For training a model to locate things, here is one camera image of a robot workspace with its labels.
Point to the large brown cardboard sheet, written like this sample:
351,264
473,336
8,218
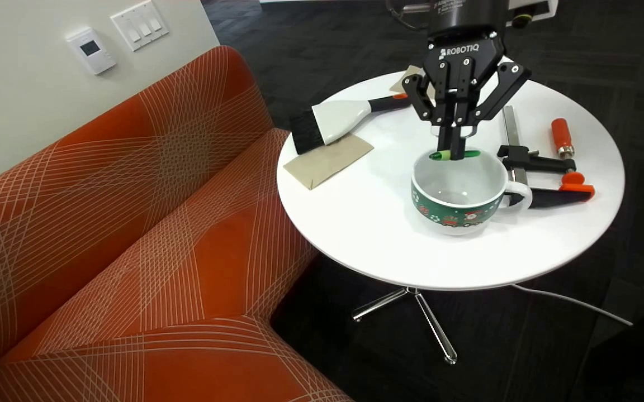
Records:
318,166

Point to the green pen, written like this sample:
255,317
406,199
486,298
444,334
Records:
445,154

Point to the orange sofa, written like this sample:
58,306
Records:
143,256

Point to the round white table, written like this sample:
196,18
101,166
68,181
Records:
362,218

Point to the white light switch plate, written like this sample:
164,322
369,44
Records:
139,26

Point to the orange bar clamp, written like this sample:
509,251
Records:
519,159

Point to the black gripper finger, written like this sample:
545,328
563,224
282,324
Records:
444,138
456,141

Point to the white green mug cup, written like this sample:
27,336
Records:
464,195

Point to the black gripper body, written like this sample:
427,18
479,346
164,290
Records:
471,77

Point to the white wall thermostat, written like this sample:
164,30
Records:
90,50

